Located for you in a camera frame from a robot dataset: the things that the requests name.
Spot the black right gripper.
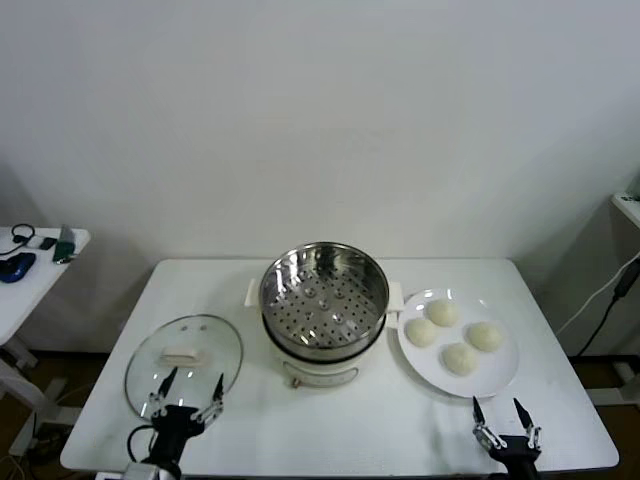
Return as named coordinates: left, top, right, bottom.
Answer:
left=471, top=395, right=543, bottom=480

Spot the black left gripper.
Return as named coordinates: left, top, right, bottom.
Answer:
left=147, top=367, right=226, bottom=480

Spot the glass lid with cream handle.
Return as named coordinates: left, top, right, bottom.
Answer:
left=123, top=313, right=245, bottom=421

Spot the white steamed baozi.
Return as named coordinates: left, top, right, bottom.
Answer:
left=425, top=299, right=460, bottom=330
left=466, top=321, right=505, bottom=352
left=440, top=342, right=482, bottom=376
left=404, top=318, right=440, bottom=348

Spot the steel perforated steamer basket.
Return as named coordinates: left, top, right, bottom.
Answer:
left=243, top=241, right=404, bottom=362

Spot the white round plate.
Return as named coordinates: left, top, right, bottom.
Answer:
left=397, top=287, right=521, bottom=400

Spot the white table base foot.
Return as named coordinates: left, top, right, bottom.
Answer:
left=592, top=360, right=640, bottom=407
left=9, top=377, right=84, bottom=456

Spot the white side table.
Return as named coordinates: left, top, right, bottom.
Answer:
left=0, top=225, right=92, bottom=401

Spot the green and grey tool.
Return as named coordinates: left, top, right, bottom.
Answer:
left=51, top=223, right=80, bottom=266

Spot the blue rounded device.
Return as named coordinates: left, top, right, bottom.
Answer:
left=0, top=252, right=38, bottom=285

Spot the white shelf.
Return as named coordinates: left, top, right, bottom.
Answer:
left=609, top=192, right=640, bottom=226

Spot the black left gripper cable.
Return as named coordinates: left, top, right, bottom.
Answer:
left=127, top=424, right=157, bottom=469

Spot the white power cable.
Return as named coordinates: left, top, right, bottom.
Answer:
left=556, top=249, right=640, bottom=337

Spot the thin black looped cable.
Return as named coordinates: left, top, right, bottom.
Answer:
left=0, top=224, right=36, bottom=256

